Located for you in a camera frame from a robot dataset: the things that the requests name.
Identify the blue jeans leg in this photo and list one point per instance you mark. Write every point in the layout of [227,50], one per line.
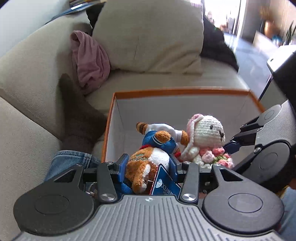
[288,222]
[65,159]

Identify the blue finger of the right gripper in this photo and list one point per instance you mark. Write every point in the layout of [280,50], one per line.
[232,147]

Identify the crochet bunny doll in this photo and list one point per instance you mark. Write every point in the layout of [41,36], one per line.
[206,141]

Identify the black jacket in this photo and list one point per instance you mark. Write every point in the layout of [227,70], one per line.
[214,46]

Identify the copper vase with flowers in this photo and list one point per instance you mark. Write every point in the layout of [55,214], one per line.
[269,27]

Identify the brown sock foot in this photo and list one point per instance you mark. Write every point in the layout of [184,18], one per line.
[83,124]

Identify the white coffee table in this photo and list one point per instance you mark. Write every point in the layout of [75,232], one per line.
[281,83]

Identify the beige sofa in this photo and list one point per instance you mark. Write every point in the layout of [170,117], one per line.
[31,111]

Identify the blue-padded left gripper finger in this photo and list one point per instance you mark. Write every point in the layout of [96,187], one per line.
[110,180]

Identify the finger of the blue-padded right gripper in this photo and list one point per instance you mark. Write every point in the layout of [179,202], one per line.
[188,174]

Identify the beige cushion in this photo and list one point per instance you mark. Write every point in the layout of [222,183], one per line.
[152,36]

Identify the pink cloth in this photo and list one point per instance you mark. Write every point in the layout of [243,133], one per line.
[91,61]

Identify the orange cardboard box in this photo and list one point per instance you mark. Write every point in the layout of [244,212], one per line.
[173,107]

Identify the green potted plant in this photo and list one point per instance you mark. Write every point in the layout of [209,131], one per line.
[290,33]

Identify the right blue jeans leg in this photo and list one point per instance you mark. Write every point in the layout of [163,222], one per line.
[288,222]

